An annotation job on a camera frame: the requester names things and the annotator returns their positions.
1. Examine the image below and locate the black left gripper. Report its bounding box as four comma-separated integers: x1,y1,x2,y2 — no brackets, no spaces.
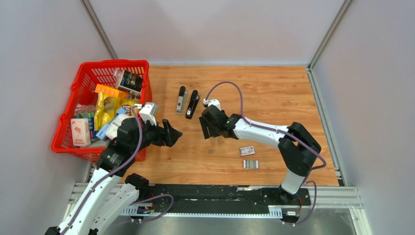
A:
131,117,183,154

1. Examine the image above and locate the black stapler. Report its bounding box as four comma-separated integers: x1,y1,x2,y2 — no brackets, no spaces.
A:
185,90,200,119

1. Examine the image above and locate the small staple box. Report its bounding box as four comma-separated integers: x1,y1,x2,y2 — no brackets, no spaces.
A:
239,146,255,156

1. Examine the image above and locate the strip of staples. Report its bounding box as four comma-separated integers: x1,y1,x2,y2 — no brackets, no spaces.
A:
243,160,259,169

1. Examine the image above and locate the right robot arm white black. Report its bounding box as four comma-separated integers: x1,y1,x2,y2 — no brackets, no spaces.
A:
199,105,322,205

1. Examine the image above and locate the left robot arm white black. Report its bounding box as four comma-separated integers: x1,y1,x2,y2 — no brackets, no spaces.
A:
46,116,183,235

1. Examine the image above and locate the white round packaged item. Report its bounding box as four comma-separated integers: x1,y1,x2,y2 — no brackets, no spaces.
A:
106,114,131,140

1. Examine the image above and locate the black box in basket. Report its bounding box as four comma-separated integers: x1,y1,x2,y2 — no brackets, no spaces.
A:
114,69,143,96

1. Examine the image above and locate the yellow snack bag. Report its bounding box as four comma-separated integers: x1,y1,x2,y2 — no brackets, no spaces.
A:
94,92,140,131

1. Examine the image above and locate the orange block in basket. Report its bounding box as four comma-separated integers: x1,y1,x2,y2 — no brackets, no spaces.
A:
94,84,128,98

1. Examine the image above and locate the green box in basket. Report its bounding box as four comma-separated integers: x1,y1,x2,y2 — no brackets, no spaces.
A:
75,112,97,142

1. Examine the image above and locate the white pink sponge box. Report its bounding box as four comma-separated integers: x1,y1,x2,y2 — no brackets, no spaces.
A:
70,118,91,147

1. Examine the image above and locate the red plastic basket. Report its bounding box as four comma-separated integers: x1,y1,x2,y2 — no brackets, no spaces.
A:
51,59,153,163

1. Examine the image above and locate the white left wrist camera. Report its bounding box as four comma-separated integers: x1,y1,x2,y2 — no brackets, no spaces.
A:
138,102,158,126

